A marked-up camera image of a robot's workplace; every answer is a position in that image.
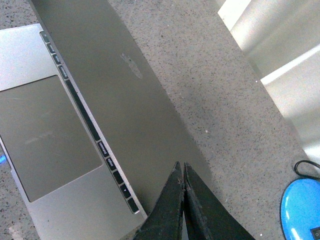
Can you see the blue desk lamp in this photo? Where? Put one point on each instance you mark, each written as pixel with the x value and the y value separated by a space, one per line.
pixel 300 210

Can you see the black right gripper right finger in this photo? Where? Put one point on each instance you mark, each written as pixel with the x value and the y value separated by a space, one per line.
pixel 206 217

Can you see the grey laptop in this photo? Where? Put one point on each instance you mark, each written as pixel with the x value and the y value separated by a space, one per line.
pixel 88 130

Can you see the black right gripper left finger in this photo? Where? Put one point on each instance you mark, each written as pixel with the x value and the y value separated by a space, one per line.
pixel 165 222

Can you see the white curtain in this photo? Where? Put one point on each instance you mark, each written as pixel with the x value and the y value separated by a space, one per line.
pixel 281 40

